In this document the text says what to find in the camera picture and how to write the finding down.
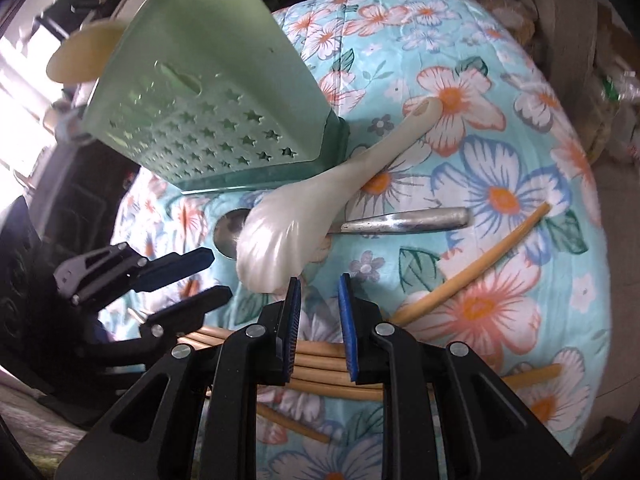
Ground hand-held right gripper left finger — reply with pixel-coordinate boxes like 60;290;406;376
54;276;303;480

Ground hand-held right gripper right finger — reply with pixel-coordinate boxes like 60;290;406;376
337;274;584;480

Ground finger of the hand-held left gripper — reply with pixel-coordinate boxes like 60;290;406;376
54;242;215;306
87;286;233;357

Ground bamboo chopsticks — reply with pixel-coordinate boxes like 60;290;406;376
195;329;347;356

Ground bamboo chopstick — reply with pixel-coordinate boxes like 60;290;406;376
256;402;332;445
292;366;351;381
180;335;348;368
289;379;385;402
500;364;563;391
391;202;552;326

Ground white plastic rice spoon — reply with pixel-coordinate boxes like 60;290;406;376
235;97;445;295

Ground metal spoon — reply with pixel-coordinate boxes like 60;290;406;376
214;206;472;261

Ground green plastic utensil holder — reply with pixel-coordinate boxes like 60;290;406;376
80;0;351;196

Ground cream rice paddle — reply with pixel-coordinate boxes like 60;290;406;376
46;24;126;83

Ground floral blanket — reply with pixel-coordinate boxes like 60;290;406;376
97;0;613;480

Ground crumpled clear plastic bag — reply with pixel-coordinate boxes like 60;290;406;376
590;70;640;161

